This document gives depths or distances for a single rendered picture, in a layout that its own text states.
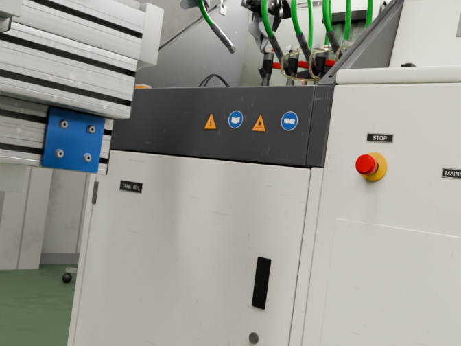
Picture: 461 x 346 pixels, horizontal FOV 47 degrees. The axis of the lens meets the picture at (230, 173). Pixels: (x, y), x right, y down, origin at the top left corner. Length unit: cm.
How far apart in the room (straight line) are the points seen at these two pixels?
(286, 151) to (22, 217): 294
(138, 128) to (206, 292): 45
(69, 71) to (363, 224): 55
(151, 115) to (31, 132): 58
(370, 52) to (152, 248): 66
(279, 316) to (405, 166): 38
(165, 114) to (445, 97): 65
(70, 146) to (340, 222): 49
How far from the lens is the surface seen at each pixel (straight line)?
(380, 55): 124
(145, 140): 135
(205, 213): 119
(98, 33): 81
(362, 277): 99
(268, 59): 146
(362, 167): 95
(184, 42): 168
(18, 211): 383
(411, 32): 130
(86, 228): 149
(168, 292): 127
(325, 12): 125
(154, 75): 159
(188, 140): 124
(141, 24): 85
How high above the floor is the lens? 73
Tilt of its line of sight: 1 degrees up
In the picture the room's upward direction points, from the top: 7 degrees clockwise
